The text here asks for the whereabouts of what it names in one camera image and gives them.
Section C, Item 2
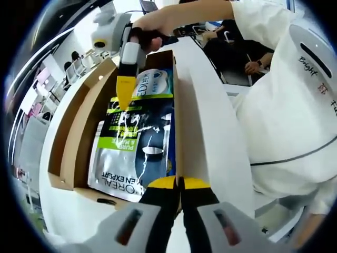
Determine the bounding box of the pink monitor screen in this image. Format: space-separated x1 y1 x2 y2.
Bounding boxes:
34 67 52 89

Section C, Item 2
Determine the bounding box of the white wearable device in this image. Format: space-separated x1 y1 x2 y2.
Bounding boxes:
288 22 337 80

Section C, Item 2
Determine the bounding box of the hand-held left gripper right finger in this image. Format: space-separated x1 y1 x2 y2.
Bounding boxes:
181 176 293 253

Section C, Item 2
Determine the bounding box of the person's right hand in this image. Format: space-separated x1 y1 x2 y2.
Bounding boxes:
131 13 170 53

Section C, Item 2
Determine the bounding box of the white furniture piece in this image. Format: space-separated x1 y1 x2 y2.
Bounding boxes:
254 193 309 245

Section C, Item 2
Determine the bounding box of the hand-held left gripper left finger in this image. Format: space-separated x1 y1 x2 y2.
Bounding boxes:
63 176 181 253

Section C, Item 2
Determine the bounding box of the dark silver mask packet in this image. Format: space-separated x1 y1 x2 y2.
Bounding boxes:
87 96 175 197

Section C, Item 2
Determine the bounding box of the person in white shirt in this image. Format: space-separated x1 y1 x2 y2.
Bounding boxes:
229 0 337 219

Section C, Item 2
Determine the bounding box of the grey device cable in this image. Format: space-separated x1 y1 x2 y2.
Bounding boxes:
250 135 337 166

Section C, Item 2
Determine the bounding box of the brown cardboard shoe box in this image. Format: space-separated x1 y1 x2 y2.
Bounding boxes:
47 49 185 211

